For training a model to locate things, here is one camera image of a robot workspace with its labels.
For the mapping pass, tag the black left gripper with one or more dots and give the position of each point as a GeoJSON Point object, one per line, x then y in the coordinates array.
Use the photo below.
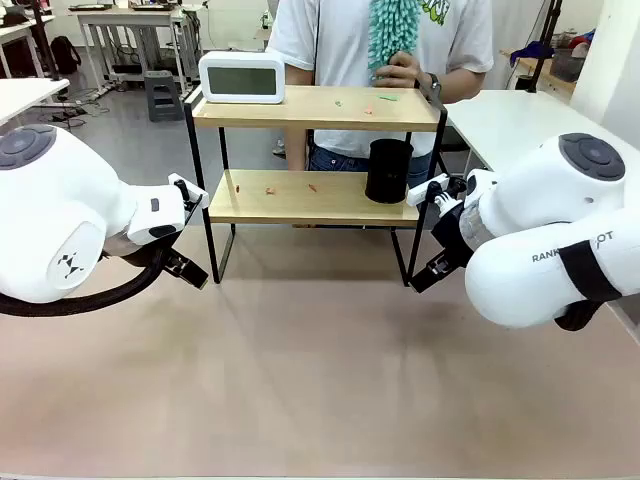
{"type": "Point", "coordinates": [170, 256]}

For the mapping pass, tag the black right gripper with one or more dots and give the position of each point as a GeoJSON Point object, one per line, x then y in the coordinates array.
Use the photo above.
{"type": "Point", "coordinates": [450, 230]}

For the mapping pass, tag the teal chenille duster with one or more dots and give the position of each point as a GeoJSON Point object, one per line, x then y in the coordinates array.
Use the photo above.
{"type": "Point", "coordinates": [390, 30]}

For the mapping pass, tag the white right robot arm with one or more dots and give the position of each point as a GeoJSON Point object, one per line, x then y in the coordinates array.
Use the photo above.
{"type": "Point", "coordinates": [540, 200]}

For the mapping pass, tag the person's left forearm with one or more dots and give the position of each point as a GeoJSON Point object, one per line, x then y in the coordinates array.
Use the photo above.
{"type": "Point", "coordinates": [462, 79]}

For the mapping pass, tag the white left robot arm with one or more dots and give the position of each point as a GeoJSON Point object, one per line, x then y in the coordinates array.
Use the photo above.
{"type": "Point", "coordinates": [60, 200]}

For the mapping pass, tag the person's right forearm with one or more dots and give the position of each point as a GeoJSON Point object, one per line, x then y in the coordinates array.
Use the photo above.
{"type": "Point", "coordinates": [296, 150]}

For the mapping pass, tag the person's left hand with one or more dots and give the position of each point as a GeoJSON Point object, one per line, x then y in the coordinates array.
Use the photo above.
{"type": "Point", "coordinates": [402, 72]}

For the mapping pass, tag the black cylindrical cup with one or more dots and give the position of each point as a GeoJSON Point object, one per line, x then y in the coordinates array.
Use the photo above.
{"type": "Point", "coordinates": [389, 170]}

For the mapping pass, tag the blue jeans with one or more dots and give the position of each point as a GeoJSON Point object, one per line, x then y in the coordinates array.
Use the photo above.
{"type": "Point", "coordinates": [340, 161]}

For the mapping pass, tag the large white table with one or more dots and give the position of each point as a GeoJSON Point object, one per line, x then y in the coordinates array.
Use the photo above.
{"type": "Point", "coordinates": [510, 125]}

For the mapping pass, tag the long green paper scrap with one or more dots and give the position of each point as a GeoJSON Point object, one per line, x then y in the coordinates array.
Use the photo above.
{"type": "Point", "coordinates": [387, 98]}

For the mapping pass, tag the grey step stool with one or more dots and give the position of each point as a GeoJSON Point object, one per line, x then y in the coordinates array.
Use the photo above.
{"type": "Point", "coordinates": [162, 95]}

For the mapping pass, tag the black wristwatch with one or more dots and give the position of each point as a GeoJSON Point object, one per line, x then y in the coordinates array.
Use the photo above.
{"type": "Point", "coordinates": [434, 82]}

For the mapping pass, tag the white digital clock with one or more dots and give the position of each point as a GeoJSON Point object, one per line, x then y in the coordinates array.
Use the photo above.
{"type": "Point", "coordinates": [242, 80]}

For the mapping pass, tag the wooden workbench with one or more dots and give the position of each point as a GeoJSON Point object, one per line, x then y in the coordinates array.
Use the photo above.
{"type": "Point", "coordinates": [530, 67]}

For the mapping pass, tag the white side table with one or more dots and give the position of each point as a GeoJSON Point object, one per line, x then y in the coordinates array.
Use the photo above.
{"type": "Point", "coordinates": [25, 97]}

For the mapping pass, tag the person in white shirt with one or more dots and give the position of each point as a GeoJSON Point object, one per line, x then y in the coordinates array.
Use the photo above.
{"type": "Point", "coordinates": [340, 45]}

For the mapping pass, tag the blue cloth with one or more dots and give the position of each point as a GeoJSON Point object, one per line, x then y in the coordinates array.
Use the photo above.
{"type": "Point", "coordinates": [532, 50]}

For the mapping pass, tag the dark mesh basket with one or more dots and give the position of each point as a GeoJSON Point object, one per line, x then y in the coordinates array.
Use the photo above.
{"type": "Point", "coordinates": [567, 65]}

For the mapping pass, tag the black backpack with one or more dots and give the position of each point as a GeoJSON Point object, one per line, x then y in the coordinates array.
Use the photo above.
{"type": "Point", "coordinates": [65, 55]}

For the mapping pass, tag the black stand pole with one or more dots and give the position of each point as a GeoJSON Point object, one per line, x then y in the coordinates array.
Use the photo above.
{"type": "Point", "coordinates": [545, 45]}
{"type": "Point", "coordinates": [47, 45]}

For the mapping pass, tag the wooden top lab desk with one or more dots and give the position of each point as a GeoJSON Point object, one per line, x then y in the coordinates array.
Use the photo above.
{"type": "Point", "coordinates": [125, 17]}

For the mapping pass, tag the white lab desk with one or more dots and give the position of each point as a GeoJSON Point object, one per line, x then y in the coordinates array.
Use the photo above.
{"type": "Point", "coordinates": [20, 30]}

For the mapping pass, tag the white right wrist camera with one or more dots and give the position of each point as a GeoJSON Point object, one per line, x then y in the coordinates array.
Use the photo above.
{"type": "Point", "coordinates": [425, 191]}

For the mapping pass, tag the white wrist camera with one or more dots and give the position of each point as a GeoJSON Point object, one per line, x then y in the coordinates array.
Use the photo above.
{"type": "Point", "coordinates": [425, 191]}
{"type": "Point", "coordinates": [192, 189]}

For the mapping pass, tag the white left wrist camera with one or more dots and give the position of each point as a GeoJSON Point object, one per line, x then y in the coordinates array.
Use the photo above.
{"type": "Point", "coordinates": [192, 189]}

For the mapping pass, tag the wooden shelf black metal frame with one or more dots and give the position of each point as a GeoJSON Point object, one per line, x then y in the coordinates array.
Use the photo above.
{"type": "Point", "coordinates": [310, 115]}

